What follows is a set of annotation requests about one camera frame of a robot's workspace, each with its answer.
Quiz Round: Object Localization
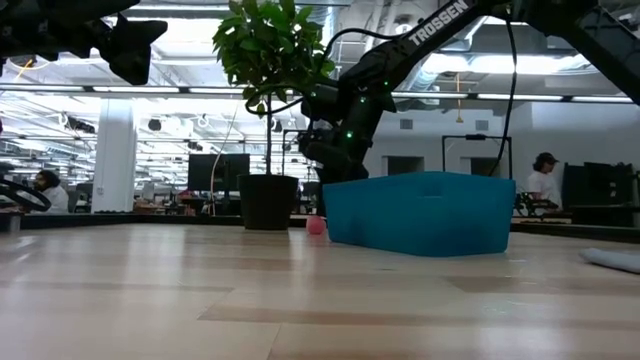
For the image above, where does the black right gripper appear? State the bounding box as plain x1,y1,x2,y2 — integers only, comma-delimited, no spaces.
298,74,399,218

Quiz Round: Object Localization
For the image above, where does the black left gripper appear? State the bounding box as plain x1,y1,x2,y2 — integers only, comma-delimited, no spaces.
29,0,169,64

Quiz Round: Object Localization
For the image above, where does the pink toy peach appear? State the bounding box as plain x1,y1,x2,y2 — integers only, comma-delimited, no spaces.
305,215,328,236

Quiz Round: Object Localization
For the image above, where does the blue plastic tupperware container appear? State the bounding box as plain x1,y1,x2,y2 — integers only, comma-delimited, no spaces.
322,171,517,259

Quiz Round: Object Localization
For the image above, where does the green potted plant black pot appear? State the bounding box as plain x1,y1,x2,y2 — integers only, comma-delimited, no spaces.
211,0,337,231

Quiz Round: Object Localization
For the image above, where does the black background monitor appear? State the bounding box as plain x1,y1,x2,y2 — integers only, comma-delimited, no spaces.
187,153,251,194

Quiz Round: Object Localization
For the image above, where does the white square pillar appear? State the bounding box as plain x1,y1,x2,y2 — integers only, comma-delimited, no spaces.
91,98,138,215

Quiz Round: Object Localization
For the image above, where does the person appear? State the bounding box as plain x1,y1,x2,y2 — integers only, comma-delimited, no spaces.
524,151,565,211
30,169,70,215

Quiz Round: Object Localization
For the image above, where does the black equipment rack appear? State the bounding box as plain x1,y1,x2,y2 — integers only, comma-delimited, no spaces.
559,161,637,211

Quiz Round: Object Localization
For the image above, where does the grey square container lid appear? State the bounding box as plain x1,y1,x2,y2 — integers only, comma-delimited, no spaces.
579,247,640,275

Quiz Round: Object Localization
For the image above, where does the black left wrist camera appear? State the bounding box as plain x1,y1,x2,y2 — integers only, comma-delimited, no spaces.
108,45,153,86

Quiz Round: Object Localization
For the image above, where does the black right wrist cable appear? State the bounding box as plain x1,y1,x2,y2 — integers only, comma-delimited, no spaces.
243,27,401,117

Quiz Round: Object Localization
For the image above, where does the yellow hanging cord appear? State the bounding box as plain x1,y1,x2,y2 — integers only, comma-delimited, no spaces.
454,73,465,125

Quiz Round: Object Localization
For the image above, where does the black metal rig frame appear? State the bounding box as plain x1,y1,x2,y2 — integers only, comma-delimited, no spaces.
441,134,514,176

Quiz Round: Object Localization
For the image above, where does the black aluminium table frame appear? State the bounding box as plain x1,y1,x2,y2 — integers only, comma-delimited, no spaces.
0,197,640,245

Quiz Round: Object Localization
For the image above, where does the black power cable with plug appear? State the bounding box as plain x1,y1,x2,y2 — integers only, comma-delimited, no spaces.
488,4,518,177

